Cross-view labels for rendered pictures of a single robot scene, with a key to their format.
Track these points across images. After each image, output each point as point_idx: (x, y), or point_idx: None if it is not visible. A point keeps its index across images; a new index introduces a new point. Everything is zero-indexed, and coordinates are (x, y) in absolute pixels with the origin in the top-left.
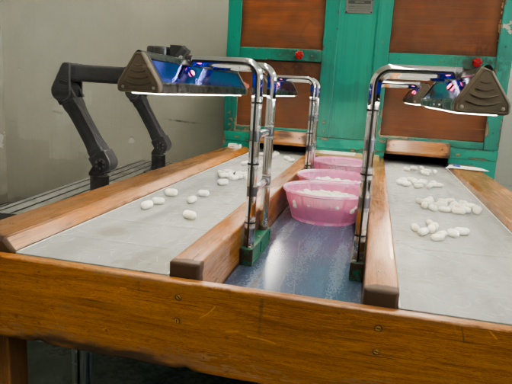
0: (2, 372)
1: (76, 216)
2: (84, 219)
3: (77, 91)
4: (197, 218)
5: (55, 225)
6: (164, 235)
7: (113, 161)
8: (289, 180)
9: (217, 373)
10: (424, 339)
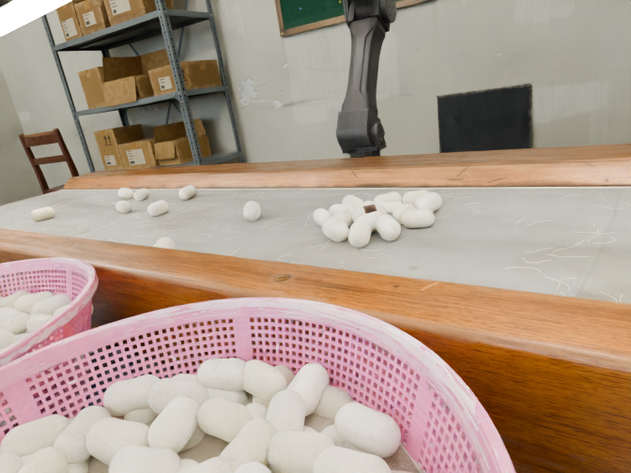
0: None
1: (111, 181)
2: (111, 187)
3: (368, 8)
4: (40, 222)
5: (91, 183)
6: (8, 217)
7: (348, 131)
8: (159, 278)
9: None
10: None
